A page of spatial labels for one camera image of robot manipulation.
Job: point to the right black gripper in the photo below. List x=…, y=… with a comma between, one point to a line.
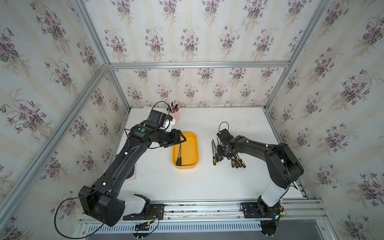
x=219, y=154

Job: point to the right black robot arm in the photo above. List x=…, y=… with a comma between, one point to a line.
x=283, y=166

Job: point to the dark blue notebook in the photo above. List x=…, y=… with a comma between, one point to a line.
x=132, y=174

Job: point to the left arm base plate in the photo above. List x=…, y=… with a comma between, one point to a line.
x=151, y=212

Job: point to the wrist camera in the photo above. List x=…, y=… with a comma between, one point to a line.
x=159, y=120
x=224, y=136

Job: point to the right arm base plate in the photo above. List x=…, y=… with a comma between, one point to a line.
x=260, y=210

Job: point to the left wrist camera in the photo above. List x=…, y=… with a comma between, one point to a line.
x=159, y=120

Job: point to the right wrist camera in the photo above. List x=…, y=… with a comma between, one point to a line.
x=224, y=136

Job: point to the pens in cup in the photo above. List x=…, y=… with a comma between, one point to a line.
x=173, y=107

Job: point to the pink pen cup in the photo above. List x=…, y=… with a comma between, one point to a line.
x=176, y=116

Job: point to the yellow plastic storage tray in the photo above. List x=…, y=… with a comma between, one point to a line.
x=190, y=152

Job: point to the aluminium mounting rail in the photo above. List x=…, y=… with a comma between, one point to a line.
x=229, y=211

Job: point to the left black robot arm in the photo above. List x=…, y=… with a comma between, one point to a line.
x=100, y=201

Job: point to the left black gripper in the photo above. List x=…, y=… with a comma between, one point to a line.
x=175, y=138

